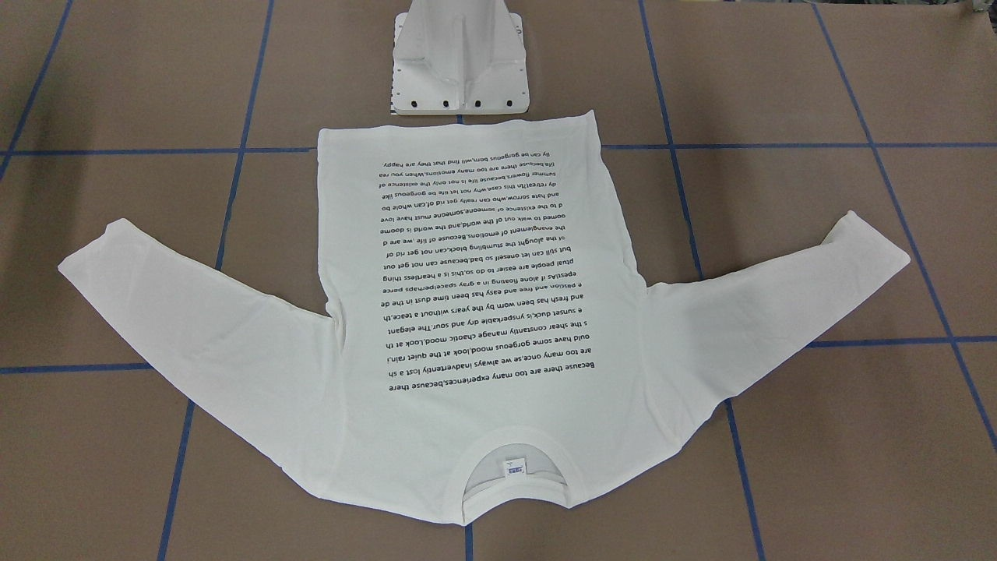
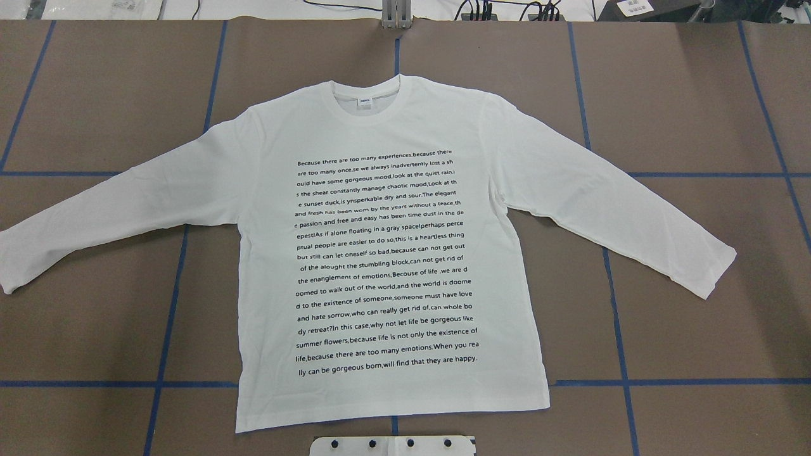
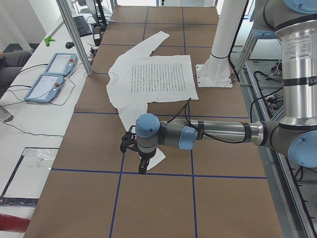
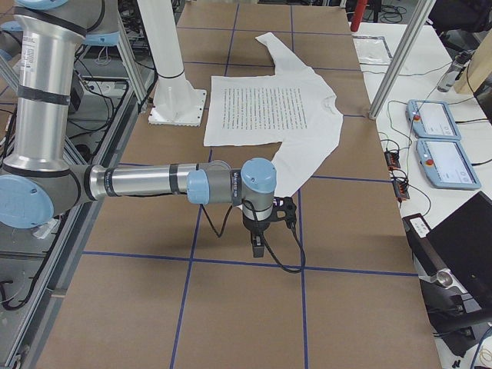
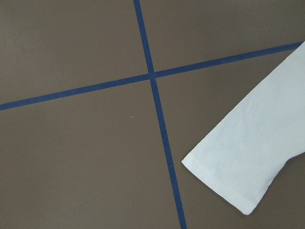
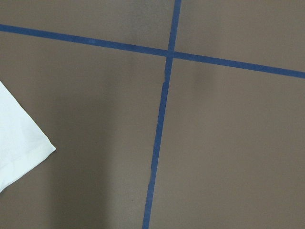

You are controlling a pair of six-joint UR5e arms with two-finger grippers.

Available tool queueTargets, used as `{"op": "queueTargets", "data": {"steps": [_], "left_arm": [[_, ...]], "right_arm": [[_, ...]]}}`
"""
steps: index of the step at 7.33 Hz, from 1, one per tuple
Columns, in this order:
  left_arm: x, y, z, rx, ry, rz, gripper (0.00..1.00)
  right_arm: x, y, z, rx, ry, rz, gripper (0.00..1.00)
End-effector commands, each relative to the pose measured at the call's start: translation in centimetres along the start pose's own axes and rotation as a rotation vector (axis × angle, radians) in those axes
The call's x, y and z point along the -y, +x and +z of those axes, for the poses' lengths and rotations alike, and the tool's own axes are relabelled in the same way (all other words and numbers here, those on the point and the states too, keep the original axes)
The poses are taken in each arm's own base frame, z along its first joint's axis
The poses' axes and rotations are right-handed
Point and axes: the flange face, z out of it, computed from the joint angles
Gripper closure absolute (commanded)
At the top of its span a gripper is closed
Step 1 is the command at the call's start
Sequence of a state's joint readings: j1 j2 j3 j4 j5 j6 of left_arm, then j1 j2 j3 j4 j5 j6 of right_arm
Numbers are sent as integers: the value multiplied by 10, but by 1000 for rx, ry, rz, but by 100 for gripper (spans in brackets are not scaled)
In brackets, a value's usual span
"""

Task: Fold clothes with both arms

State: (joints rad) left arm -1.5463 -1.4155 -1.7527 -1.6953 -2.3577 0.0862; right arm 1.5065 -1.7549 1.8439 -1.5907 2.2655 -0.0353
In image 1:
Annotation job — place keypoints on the white long-sleeve printed shirt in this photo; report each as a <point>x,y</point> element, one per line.
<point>487,335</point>

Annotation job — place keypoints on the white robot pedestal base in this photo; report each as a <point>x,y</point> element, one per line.
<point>459,57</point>

